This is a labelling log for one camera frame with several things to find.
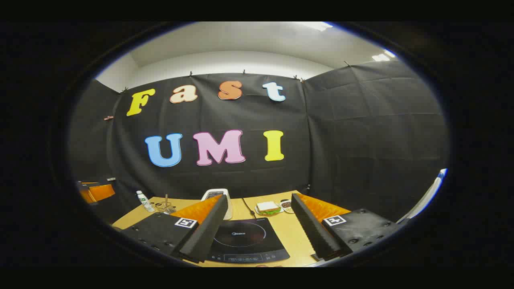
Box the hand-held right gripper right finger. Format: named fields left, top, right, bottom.
left=291, top=193, right=402, bottom=261

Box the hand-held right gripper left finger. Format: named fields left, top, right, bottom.
left=120, top=195, right=228, bottom=264

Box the black induction cooktop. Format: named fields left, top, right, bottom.
left=207, top=218, right=290, bottom=264

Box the white toaster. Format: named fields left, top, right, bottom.
left=201, top=188, right=233, bottom=220

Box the white green-label milk bottle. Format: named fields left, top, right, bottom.
left=136, top=190, right=155, bottom=213

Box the sandwich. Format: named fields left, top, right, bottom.
left=256, top=201, right=281, bottom=214

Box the ceiling light panel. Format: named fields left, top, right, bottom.
left=299, top=22, right=334, bottom=32
left=371, top=49, right=396, bottom=62

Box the black power cable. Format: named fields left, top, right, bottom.
left=241, top=197, right=257, bottom=219

